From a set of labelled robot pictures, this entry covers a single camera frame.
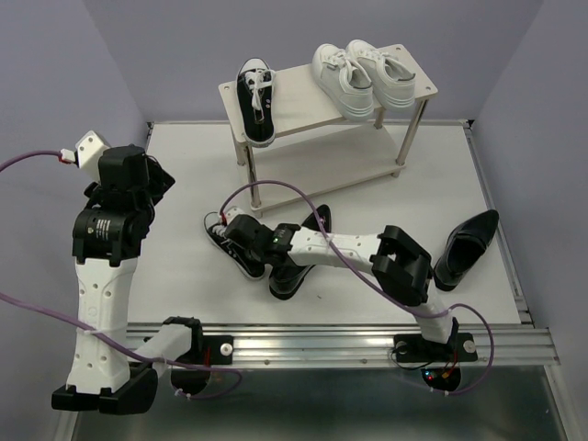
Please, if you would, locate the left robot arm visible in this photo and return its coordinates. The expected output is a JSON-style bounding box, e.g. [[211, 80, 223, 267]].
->
[[51, 144, 205, 415]]

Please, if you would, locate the white sneaker on shelf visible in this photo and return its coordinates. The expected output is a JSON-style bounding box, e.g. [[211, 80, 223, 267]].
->
[[346, 40, 416, 110]]

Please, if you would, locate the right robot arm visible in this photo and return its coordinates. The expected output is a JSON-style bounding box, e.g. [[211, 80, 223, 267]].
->
[[226, 215, 478, 364]]

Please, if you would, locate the beige two-tier shoe shelf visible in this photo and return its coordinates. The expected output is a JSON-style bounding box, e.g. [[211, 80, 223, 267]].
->
[[219, 44, 438, 217]]

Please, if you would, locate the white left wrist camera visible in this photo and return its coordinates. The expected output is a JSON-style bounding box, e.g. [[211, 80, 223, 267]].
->
[[75, 130, 111, 183]]

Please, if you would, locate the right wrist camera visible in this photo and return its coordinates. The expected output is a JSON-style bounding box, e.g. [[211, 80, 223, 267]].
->
[[220, 206, 244, 226]]

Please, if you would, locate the aluminium mounting rail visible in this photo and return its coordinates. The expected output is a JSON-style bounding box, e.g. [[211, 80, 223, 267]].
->
[[203, 324, 560, 369]]

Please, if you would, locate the black canvas sneaker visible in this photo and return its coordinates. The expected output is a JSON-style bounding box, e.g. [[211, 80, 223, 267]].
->
[[203, 211, 266, 280], [236, 58, 277, 148]]

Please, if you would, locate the white sneaker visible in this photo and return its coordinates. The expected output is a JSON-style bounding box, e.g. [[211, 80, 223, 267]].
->
[[346, 40, 416, 110], [311, 43, 374, 122]]

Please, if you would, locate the black leather loafer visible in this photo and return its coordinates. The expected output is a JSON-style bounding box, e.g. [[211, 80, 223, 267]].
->
[[433, 209, 500, 292], [268, 204, 333, 300]]

